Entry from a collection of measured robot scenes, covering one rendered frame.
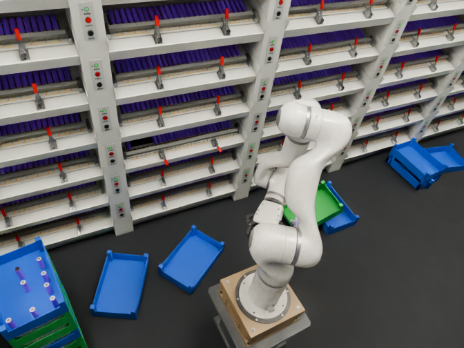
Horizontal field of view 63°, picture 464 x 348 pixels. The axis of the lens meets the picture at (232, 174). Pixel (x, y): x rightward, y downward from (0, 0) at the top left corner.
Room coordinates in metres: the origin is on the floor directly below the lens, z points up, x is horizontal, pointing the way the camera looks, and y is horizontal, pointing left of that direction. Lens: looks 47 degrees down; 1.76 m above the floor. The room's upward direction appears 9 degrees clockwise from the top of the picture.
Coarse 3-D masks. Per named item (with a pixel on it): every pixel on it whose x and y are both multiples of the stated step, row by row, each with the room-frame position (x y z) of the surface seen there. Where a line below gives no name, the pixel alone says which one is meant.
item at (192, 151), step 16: (240, 128) 1.49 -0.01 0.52; (144, 144) 1.27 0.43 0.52; (192, 144) 1.34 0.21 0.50; (208, 144) 1.37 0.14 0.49; (224, 144) 1.39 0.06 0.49; (240, 144) 1.44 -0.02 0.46; (128, 160) 1.17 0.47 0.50; (144, 160) 1.19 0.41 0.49; (160, 160) 1.22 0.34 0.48; (176, 160) 1.26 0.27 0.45
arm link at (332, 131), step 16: (320, 112) 0.92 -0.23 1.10; (336, 112) 0.94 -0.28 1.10; (320, 128) 0.88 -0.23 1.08; (336, 128) 0.88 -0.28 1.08; (352, 128) 0.91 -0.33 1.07; (320, 144) 0.87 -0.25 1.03; (336, 144) 0.86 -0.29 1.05; (304, 160) 0.83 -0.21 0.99; (320, 160) 0.82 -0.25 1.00; (288, 176) 0.81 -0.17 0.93; (304, 176) 0.79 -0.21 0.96; (288, 192) 0.77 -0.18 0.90; (304, 192) 0.76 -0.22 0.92; (304, 208) 0.73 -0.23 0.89; (304, 224) 0.71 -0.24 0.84; (304, 240) 0.67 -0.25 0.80; (320, 240) 0.69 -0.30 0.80; (304, 256) 0.64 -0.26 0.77; (320, 256) 0.65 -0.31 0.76
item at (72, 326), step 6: (66, 300) 0.58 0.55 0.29; (66, 324) 0.51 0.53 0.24; (72, 324) 0.50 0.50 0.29; (60, 330) 0.47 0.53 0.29; (66, 330) 0.48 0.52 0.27; (72, 330) 0.49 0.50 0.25; (48, 336) 0.44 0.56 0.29; (54, 336) 0.45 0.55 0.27; (60, 336) 0.46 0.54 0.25; (36, 342) 0.41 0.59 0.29; (42, 342) 0.42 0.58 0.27; (48, 342) 0.43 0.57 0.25
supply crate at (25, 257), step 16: (0, 256) 0.64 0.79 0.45; (16, 256) 0.66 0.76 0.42; (32, 256) 0.68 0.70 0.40; (0, 272) 0.60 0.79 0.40; (32, 272) 0.62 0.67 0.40; (48, 272) 0.63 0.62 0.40; (0, 288) 0.54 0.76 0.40; (16, 288) 0.55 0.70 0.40; (32, 288) 0.56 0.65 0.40; (0, 304) 0.48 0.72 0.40; (16, 304) 0.49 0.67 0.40; (32, 304) 0.50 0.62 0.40; (48, 304) 0.51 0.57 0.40; (64, 304) 0.50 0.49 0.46; (0, 320) 0.42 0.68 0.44; (16, 320) 0.44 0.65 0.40; (32, 320) 0.43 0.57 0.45; (48, 320) 0.46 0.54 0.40; (16, 336) 0.39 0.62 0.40
